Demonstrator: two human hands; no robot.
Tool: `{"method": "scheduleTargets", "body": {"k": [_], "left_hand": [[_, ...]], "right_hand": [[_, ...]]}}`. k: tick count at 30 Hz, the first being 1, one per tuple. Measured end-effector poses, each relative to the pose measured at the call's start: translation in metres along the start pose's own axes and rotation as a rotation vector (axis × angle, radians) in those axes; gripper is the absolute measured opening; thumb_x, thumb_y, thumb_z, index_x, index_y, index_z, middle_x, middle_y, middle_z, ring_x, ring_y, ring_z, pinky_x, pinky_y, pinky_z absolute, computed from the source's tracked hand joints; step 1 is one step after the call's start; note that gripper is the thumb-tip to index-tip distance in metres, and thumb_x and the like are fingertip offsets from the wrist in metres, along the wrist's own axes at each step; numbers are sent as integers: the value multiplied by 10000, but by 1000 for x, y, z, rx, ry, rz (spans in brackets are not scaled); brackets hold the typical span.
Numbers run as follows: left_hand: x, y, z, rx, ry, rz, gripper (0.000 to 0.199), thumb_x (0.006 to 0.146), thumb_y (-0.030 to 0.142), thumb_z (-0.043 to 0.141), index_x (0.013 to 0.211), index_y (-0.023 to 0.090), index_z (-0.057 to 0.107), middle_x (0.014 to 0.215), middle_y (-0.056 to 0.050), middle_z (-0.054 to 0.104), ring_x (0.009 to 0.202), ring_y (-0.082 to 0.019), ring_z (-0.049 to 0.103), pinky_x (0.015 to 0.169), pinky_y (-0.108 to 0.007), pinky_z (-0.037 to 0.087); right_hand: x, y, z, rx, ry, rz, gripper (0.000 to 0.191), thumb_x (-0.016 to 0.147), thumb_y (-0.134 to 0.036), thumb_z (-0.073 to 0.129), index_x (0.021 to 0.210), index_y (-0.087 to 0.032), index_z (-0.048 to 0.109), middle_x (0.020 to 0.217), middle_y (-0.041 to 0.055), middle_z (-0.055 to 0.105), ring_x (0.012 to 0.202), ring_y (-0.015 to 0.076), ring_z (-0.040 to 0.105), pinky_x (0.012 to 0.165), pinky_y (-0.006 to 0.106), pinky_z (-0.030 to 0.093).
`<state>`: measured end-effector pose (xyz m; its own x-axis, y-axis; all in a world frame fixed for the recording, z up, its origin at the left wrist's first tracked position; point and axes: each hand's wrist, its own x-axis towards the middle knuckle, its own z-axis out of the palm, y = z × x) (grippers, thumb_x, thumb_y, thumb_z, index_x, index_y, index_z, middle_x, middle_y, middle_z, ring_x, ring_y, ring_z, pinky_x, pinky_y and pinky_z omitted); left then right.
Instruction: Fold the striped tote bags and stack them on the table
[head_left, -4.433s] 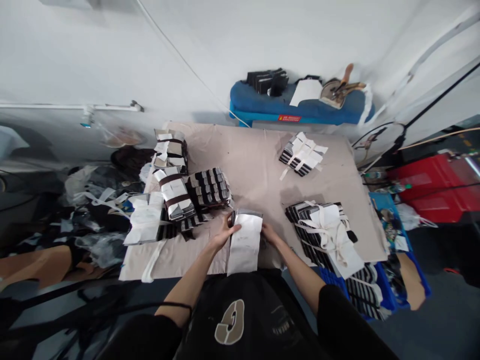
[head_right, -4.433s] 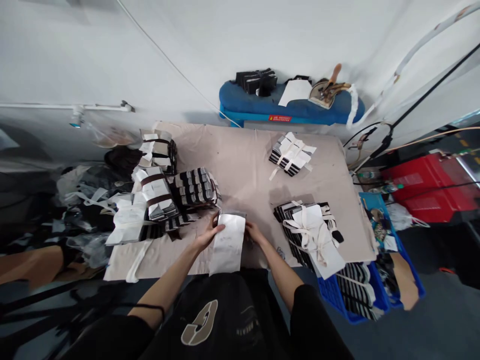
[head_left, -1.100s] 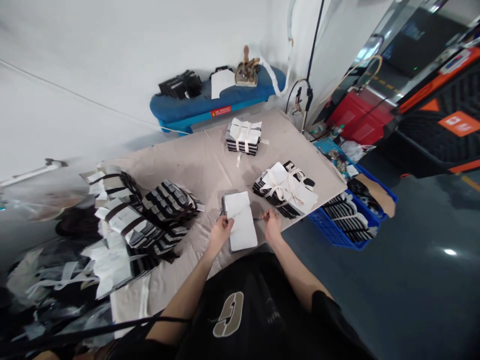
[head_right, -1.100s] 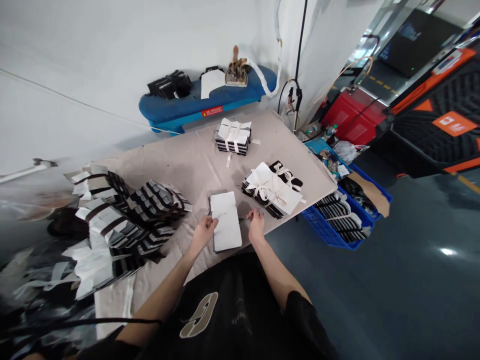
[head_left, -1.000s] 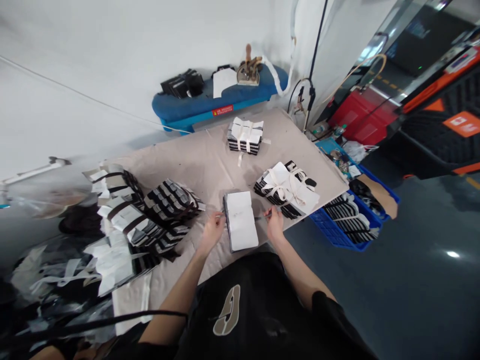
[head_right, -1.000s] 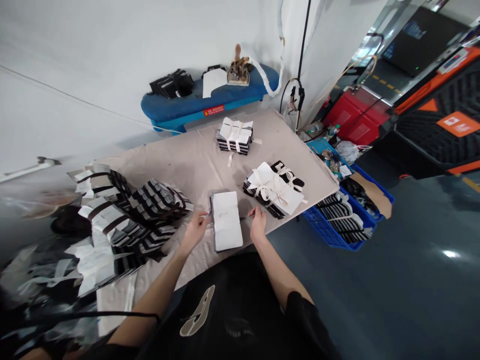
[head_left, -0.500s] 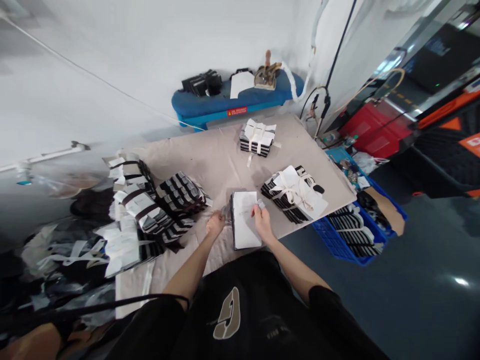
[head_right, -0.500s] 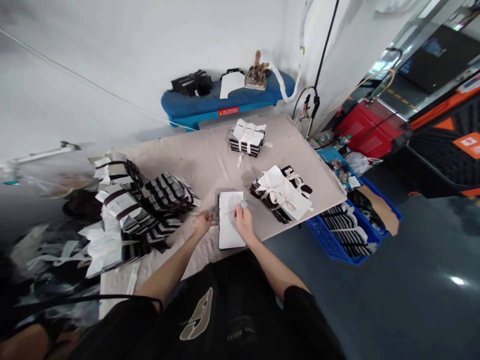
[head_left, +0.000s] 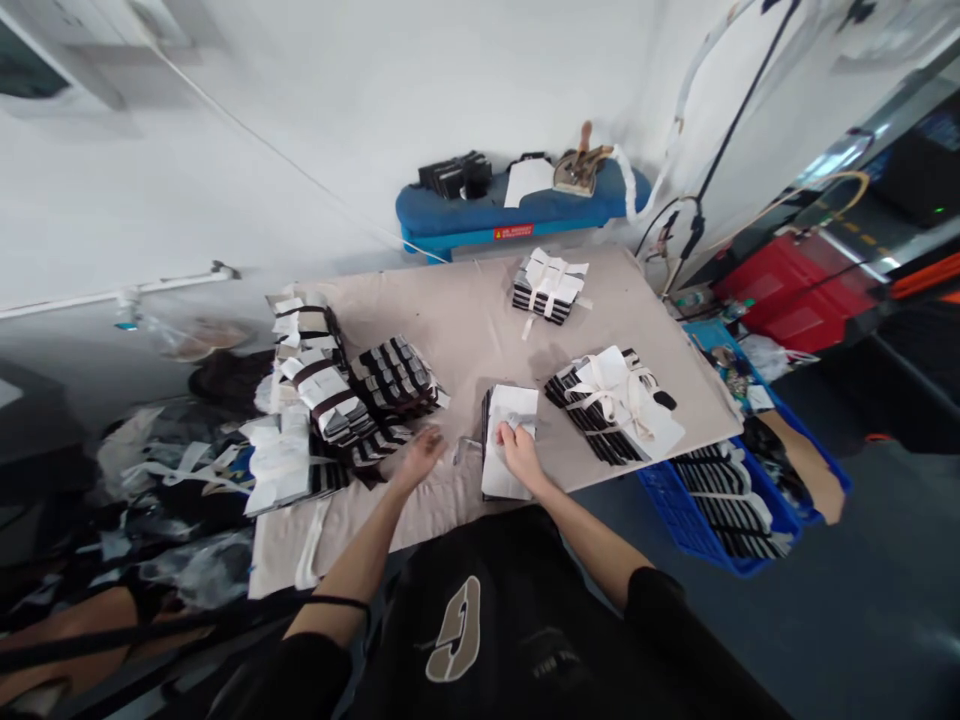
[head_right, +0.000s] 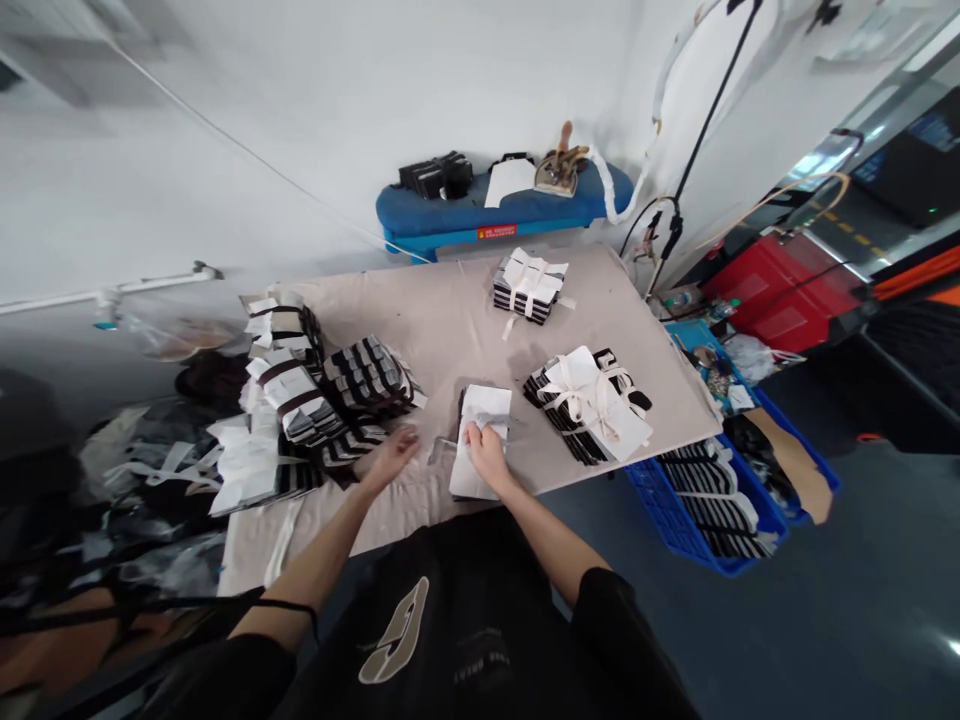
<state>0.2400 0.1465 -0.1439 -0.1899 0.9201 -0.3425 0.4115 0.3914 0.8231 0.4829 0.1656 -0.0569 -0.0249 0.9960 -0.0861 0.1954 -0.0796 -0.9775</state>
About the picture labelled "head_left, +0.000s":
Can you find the small striped fabric stack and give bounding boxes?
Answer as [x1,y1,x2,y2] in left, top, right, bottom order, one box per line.
[347,419,415,485]

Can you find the white plastic bag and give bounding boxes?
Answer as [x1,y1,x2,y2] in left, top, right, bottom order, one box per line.
[737,332,822,385]

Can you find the bundle with dark brown band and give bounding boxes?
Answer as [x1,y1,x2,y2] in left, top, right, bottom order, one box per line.
[275,347,378,445]

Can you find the pile of fabric scraps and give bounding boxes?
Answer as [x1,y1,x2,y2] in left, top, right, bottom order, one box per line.
[0,350,303,646]

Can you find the small bundle tied with white tape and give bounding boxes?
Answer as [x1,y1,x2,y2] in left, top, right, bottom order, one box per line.
[511,246,595,340]

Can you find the beige hose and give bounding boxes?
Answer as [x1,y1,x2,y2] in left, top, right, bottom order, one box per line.
[673,170,873,295]

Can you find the blue padded ironing table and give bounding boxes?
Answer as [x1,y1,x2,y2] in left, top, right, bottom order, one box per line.
[395,152,655,265]

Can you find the blue plastic crate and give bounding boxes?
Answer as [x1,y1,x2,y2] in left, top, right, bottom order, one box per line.
[635,410,854,580]

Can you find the white cloth sheet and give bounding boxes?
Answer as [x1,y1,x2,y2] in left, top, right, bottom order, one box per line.
[503,158,554,211]

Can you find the tan oblong object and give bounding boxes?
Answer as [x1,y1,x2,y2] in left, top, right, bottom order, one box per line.
[751,416,847,526]

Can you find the white wall pipe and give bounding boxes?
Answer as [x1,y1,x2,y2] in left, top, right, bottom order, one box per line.
[0,259,243,322]

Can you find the loose black white striped stack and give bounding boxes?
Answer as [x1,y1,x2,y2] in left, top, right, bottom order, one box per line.
[347,334,452,423]

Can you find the red boiler machine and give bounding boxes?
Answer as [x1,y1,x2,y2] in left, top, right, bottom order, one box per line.
[710,230,895,360]

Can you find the person's left hand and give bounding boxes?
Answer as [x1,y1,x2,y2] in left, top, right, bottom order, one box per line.
[389,427,449,493]

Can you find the beige-topped bundle of fabric pieces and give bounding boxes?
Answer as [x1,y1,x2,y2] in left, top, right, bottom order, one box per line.
[265,284,348,363]

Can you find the person's right hand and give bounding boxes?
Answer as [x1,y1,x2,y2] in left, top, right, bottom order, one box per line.
[496,420,544,493]

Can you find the orange cable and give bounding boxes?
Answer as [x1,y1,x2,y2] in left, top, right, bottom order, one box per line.
[890,251,960,300]

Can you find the black fabric stack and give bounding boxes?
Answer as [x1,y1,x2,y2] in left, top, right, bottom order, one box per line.
[416,149,497,202]

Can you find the large bundle tied with white tape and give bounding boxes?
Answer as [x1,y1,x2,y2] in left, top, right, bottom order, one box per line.
[543,344,688,468]

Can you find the black cable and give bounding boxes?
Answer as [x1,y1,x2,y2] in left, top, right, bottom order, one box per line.
[635,0,798,283]

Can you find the striped fabric pieces in crate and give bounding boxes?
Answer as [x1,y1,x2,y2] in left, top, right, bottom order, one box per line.
[669,440,794,562]

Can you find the flat bundle with white paper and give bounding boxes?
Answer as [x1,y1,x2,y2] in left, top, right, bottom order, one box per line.
[241,410,354,520]

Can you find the blue tray of small items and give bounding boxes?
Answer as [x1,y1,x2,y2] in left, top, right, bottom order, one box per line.
[680,317,783,423]

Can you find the person's body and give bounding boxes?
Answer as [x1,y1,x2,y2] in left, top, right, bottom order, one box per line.
[273,508,793,720]

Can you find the clear plastic bag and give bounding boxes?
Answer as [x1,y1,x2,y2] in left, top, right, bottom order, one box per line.
[142,311,253,367]

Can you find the window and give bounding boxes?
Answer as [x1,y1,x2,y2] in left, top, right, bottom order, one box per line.
[0,18,78,105]

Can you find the white wrapped hose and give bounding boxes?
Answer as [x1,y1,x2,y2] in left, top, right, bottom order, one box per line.
[635,0,763,226]

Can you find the white-topped stack of fabric pieces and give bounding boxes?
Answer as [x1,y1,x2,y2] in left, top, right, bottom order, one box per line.
[478,383,543,505]

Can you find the steam iron with wooden handle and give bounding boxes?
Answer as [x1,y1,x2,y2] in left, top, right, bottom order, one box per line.
[552,122,614,201]

